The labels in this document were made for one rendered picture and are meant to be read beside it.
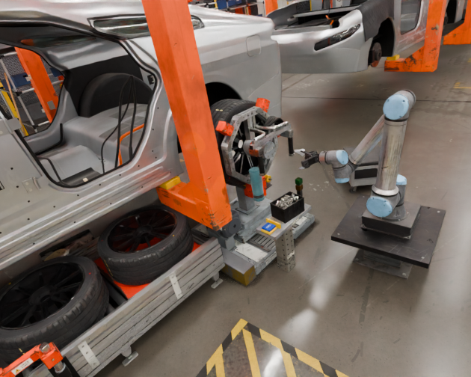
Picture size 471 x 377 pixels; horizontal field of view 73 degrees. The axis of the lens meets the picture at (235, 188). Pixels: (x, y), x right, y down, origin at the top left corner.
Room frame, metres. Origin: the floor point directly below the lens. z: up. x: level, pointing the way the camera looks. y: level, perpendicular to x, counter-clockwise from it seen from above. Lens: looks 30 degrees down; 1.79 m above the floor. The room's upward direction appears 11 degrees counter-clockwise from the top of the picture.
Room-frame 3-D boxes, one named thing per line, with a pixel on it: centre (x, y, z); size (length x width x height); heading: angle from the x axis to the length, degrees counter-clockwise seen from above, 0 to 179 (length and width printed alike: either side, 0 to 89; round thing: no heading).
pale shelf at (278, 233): (1.82, -0.30, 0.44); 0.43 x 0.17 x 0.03; 130
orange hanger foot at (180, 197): (2.07, 0.39, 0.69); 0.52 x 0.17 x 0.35; 40
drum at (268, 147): (2.18, -0.23, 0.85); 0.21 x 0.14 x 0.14; 40
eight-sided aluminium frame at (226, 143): (2.23, -0.18, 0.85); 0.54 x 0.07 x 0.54; 130
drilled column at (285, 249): (1.80, -0.28, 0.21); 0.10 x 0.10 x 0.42; 40
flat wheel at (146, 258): (1.93, 0.72, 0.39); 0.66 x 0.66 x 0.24
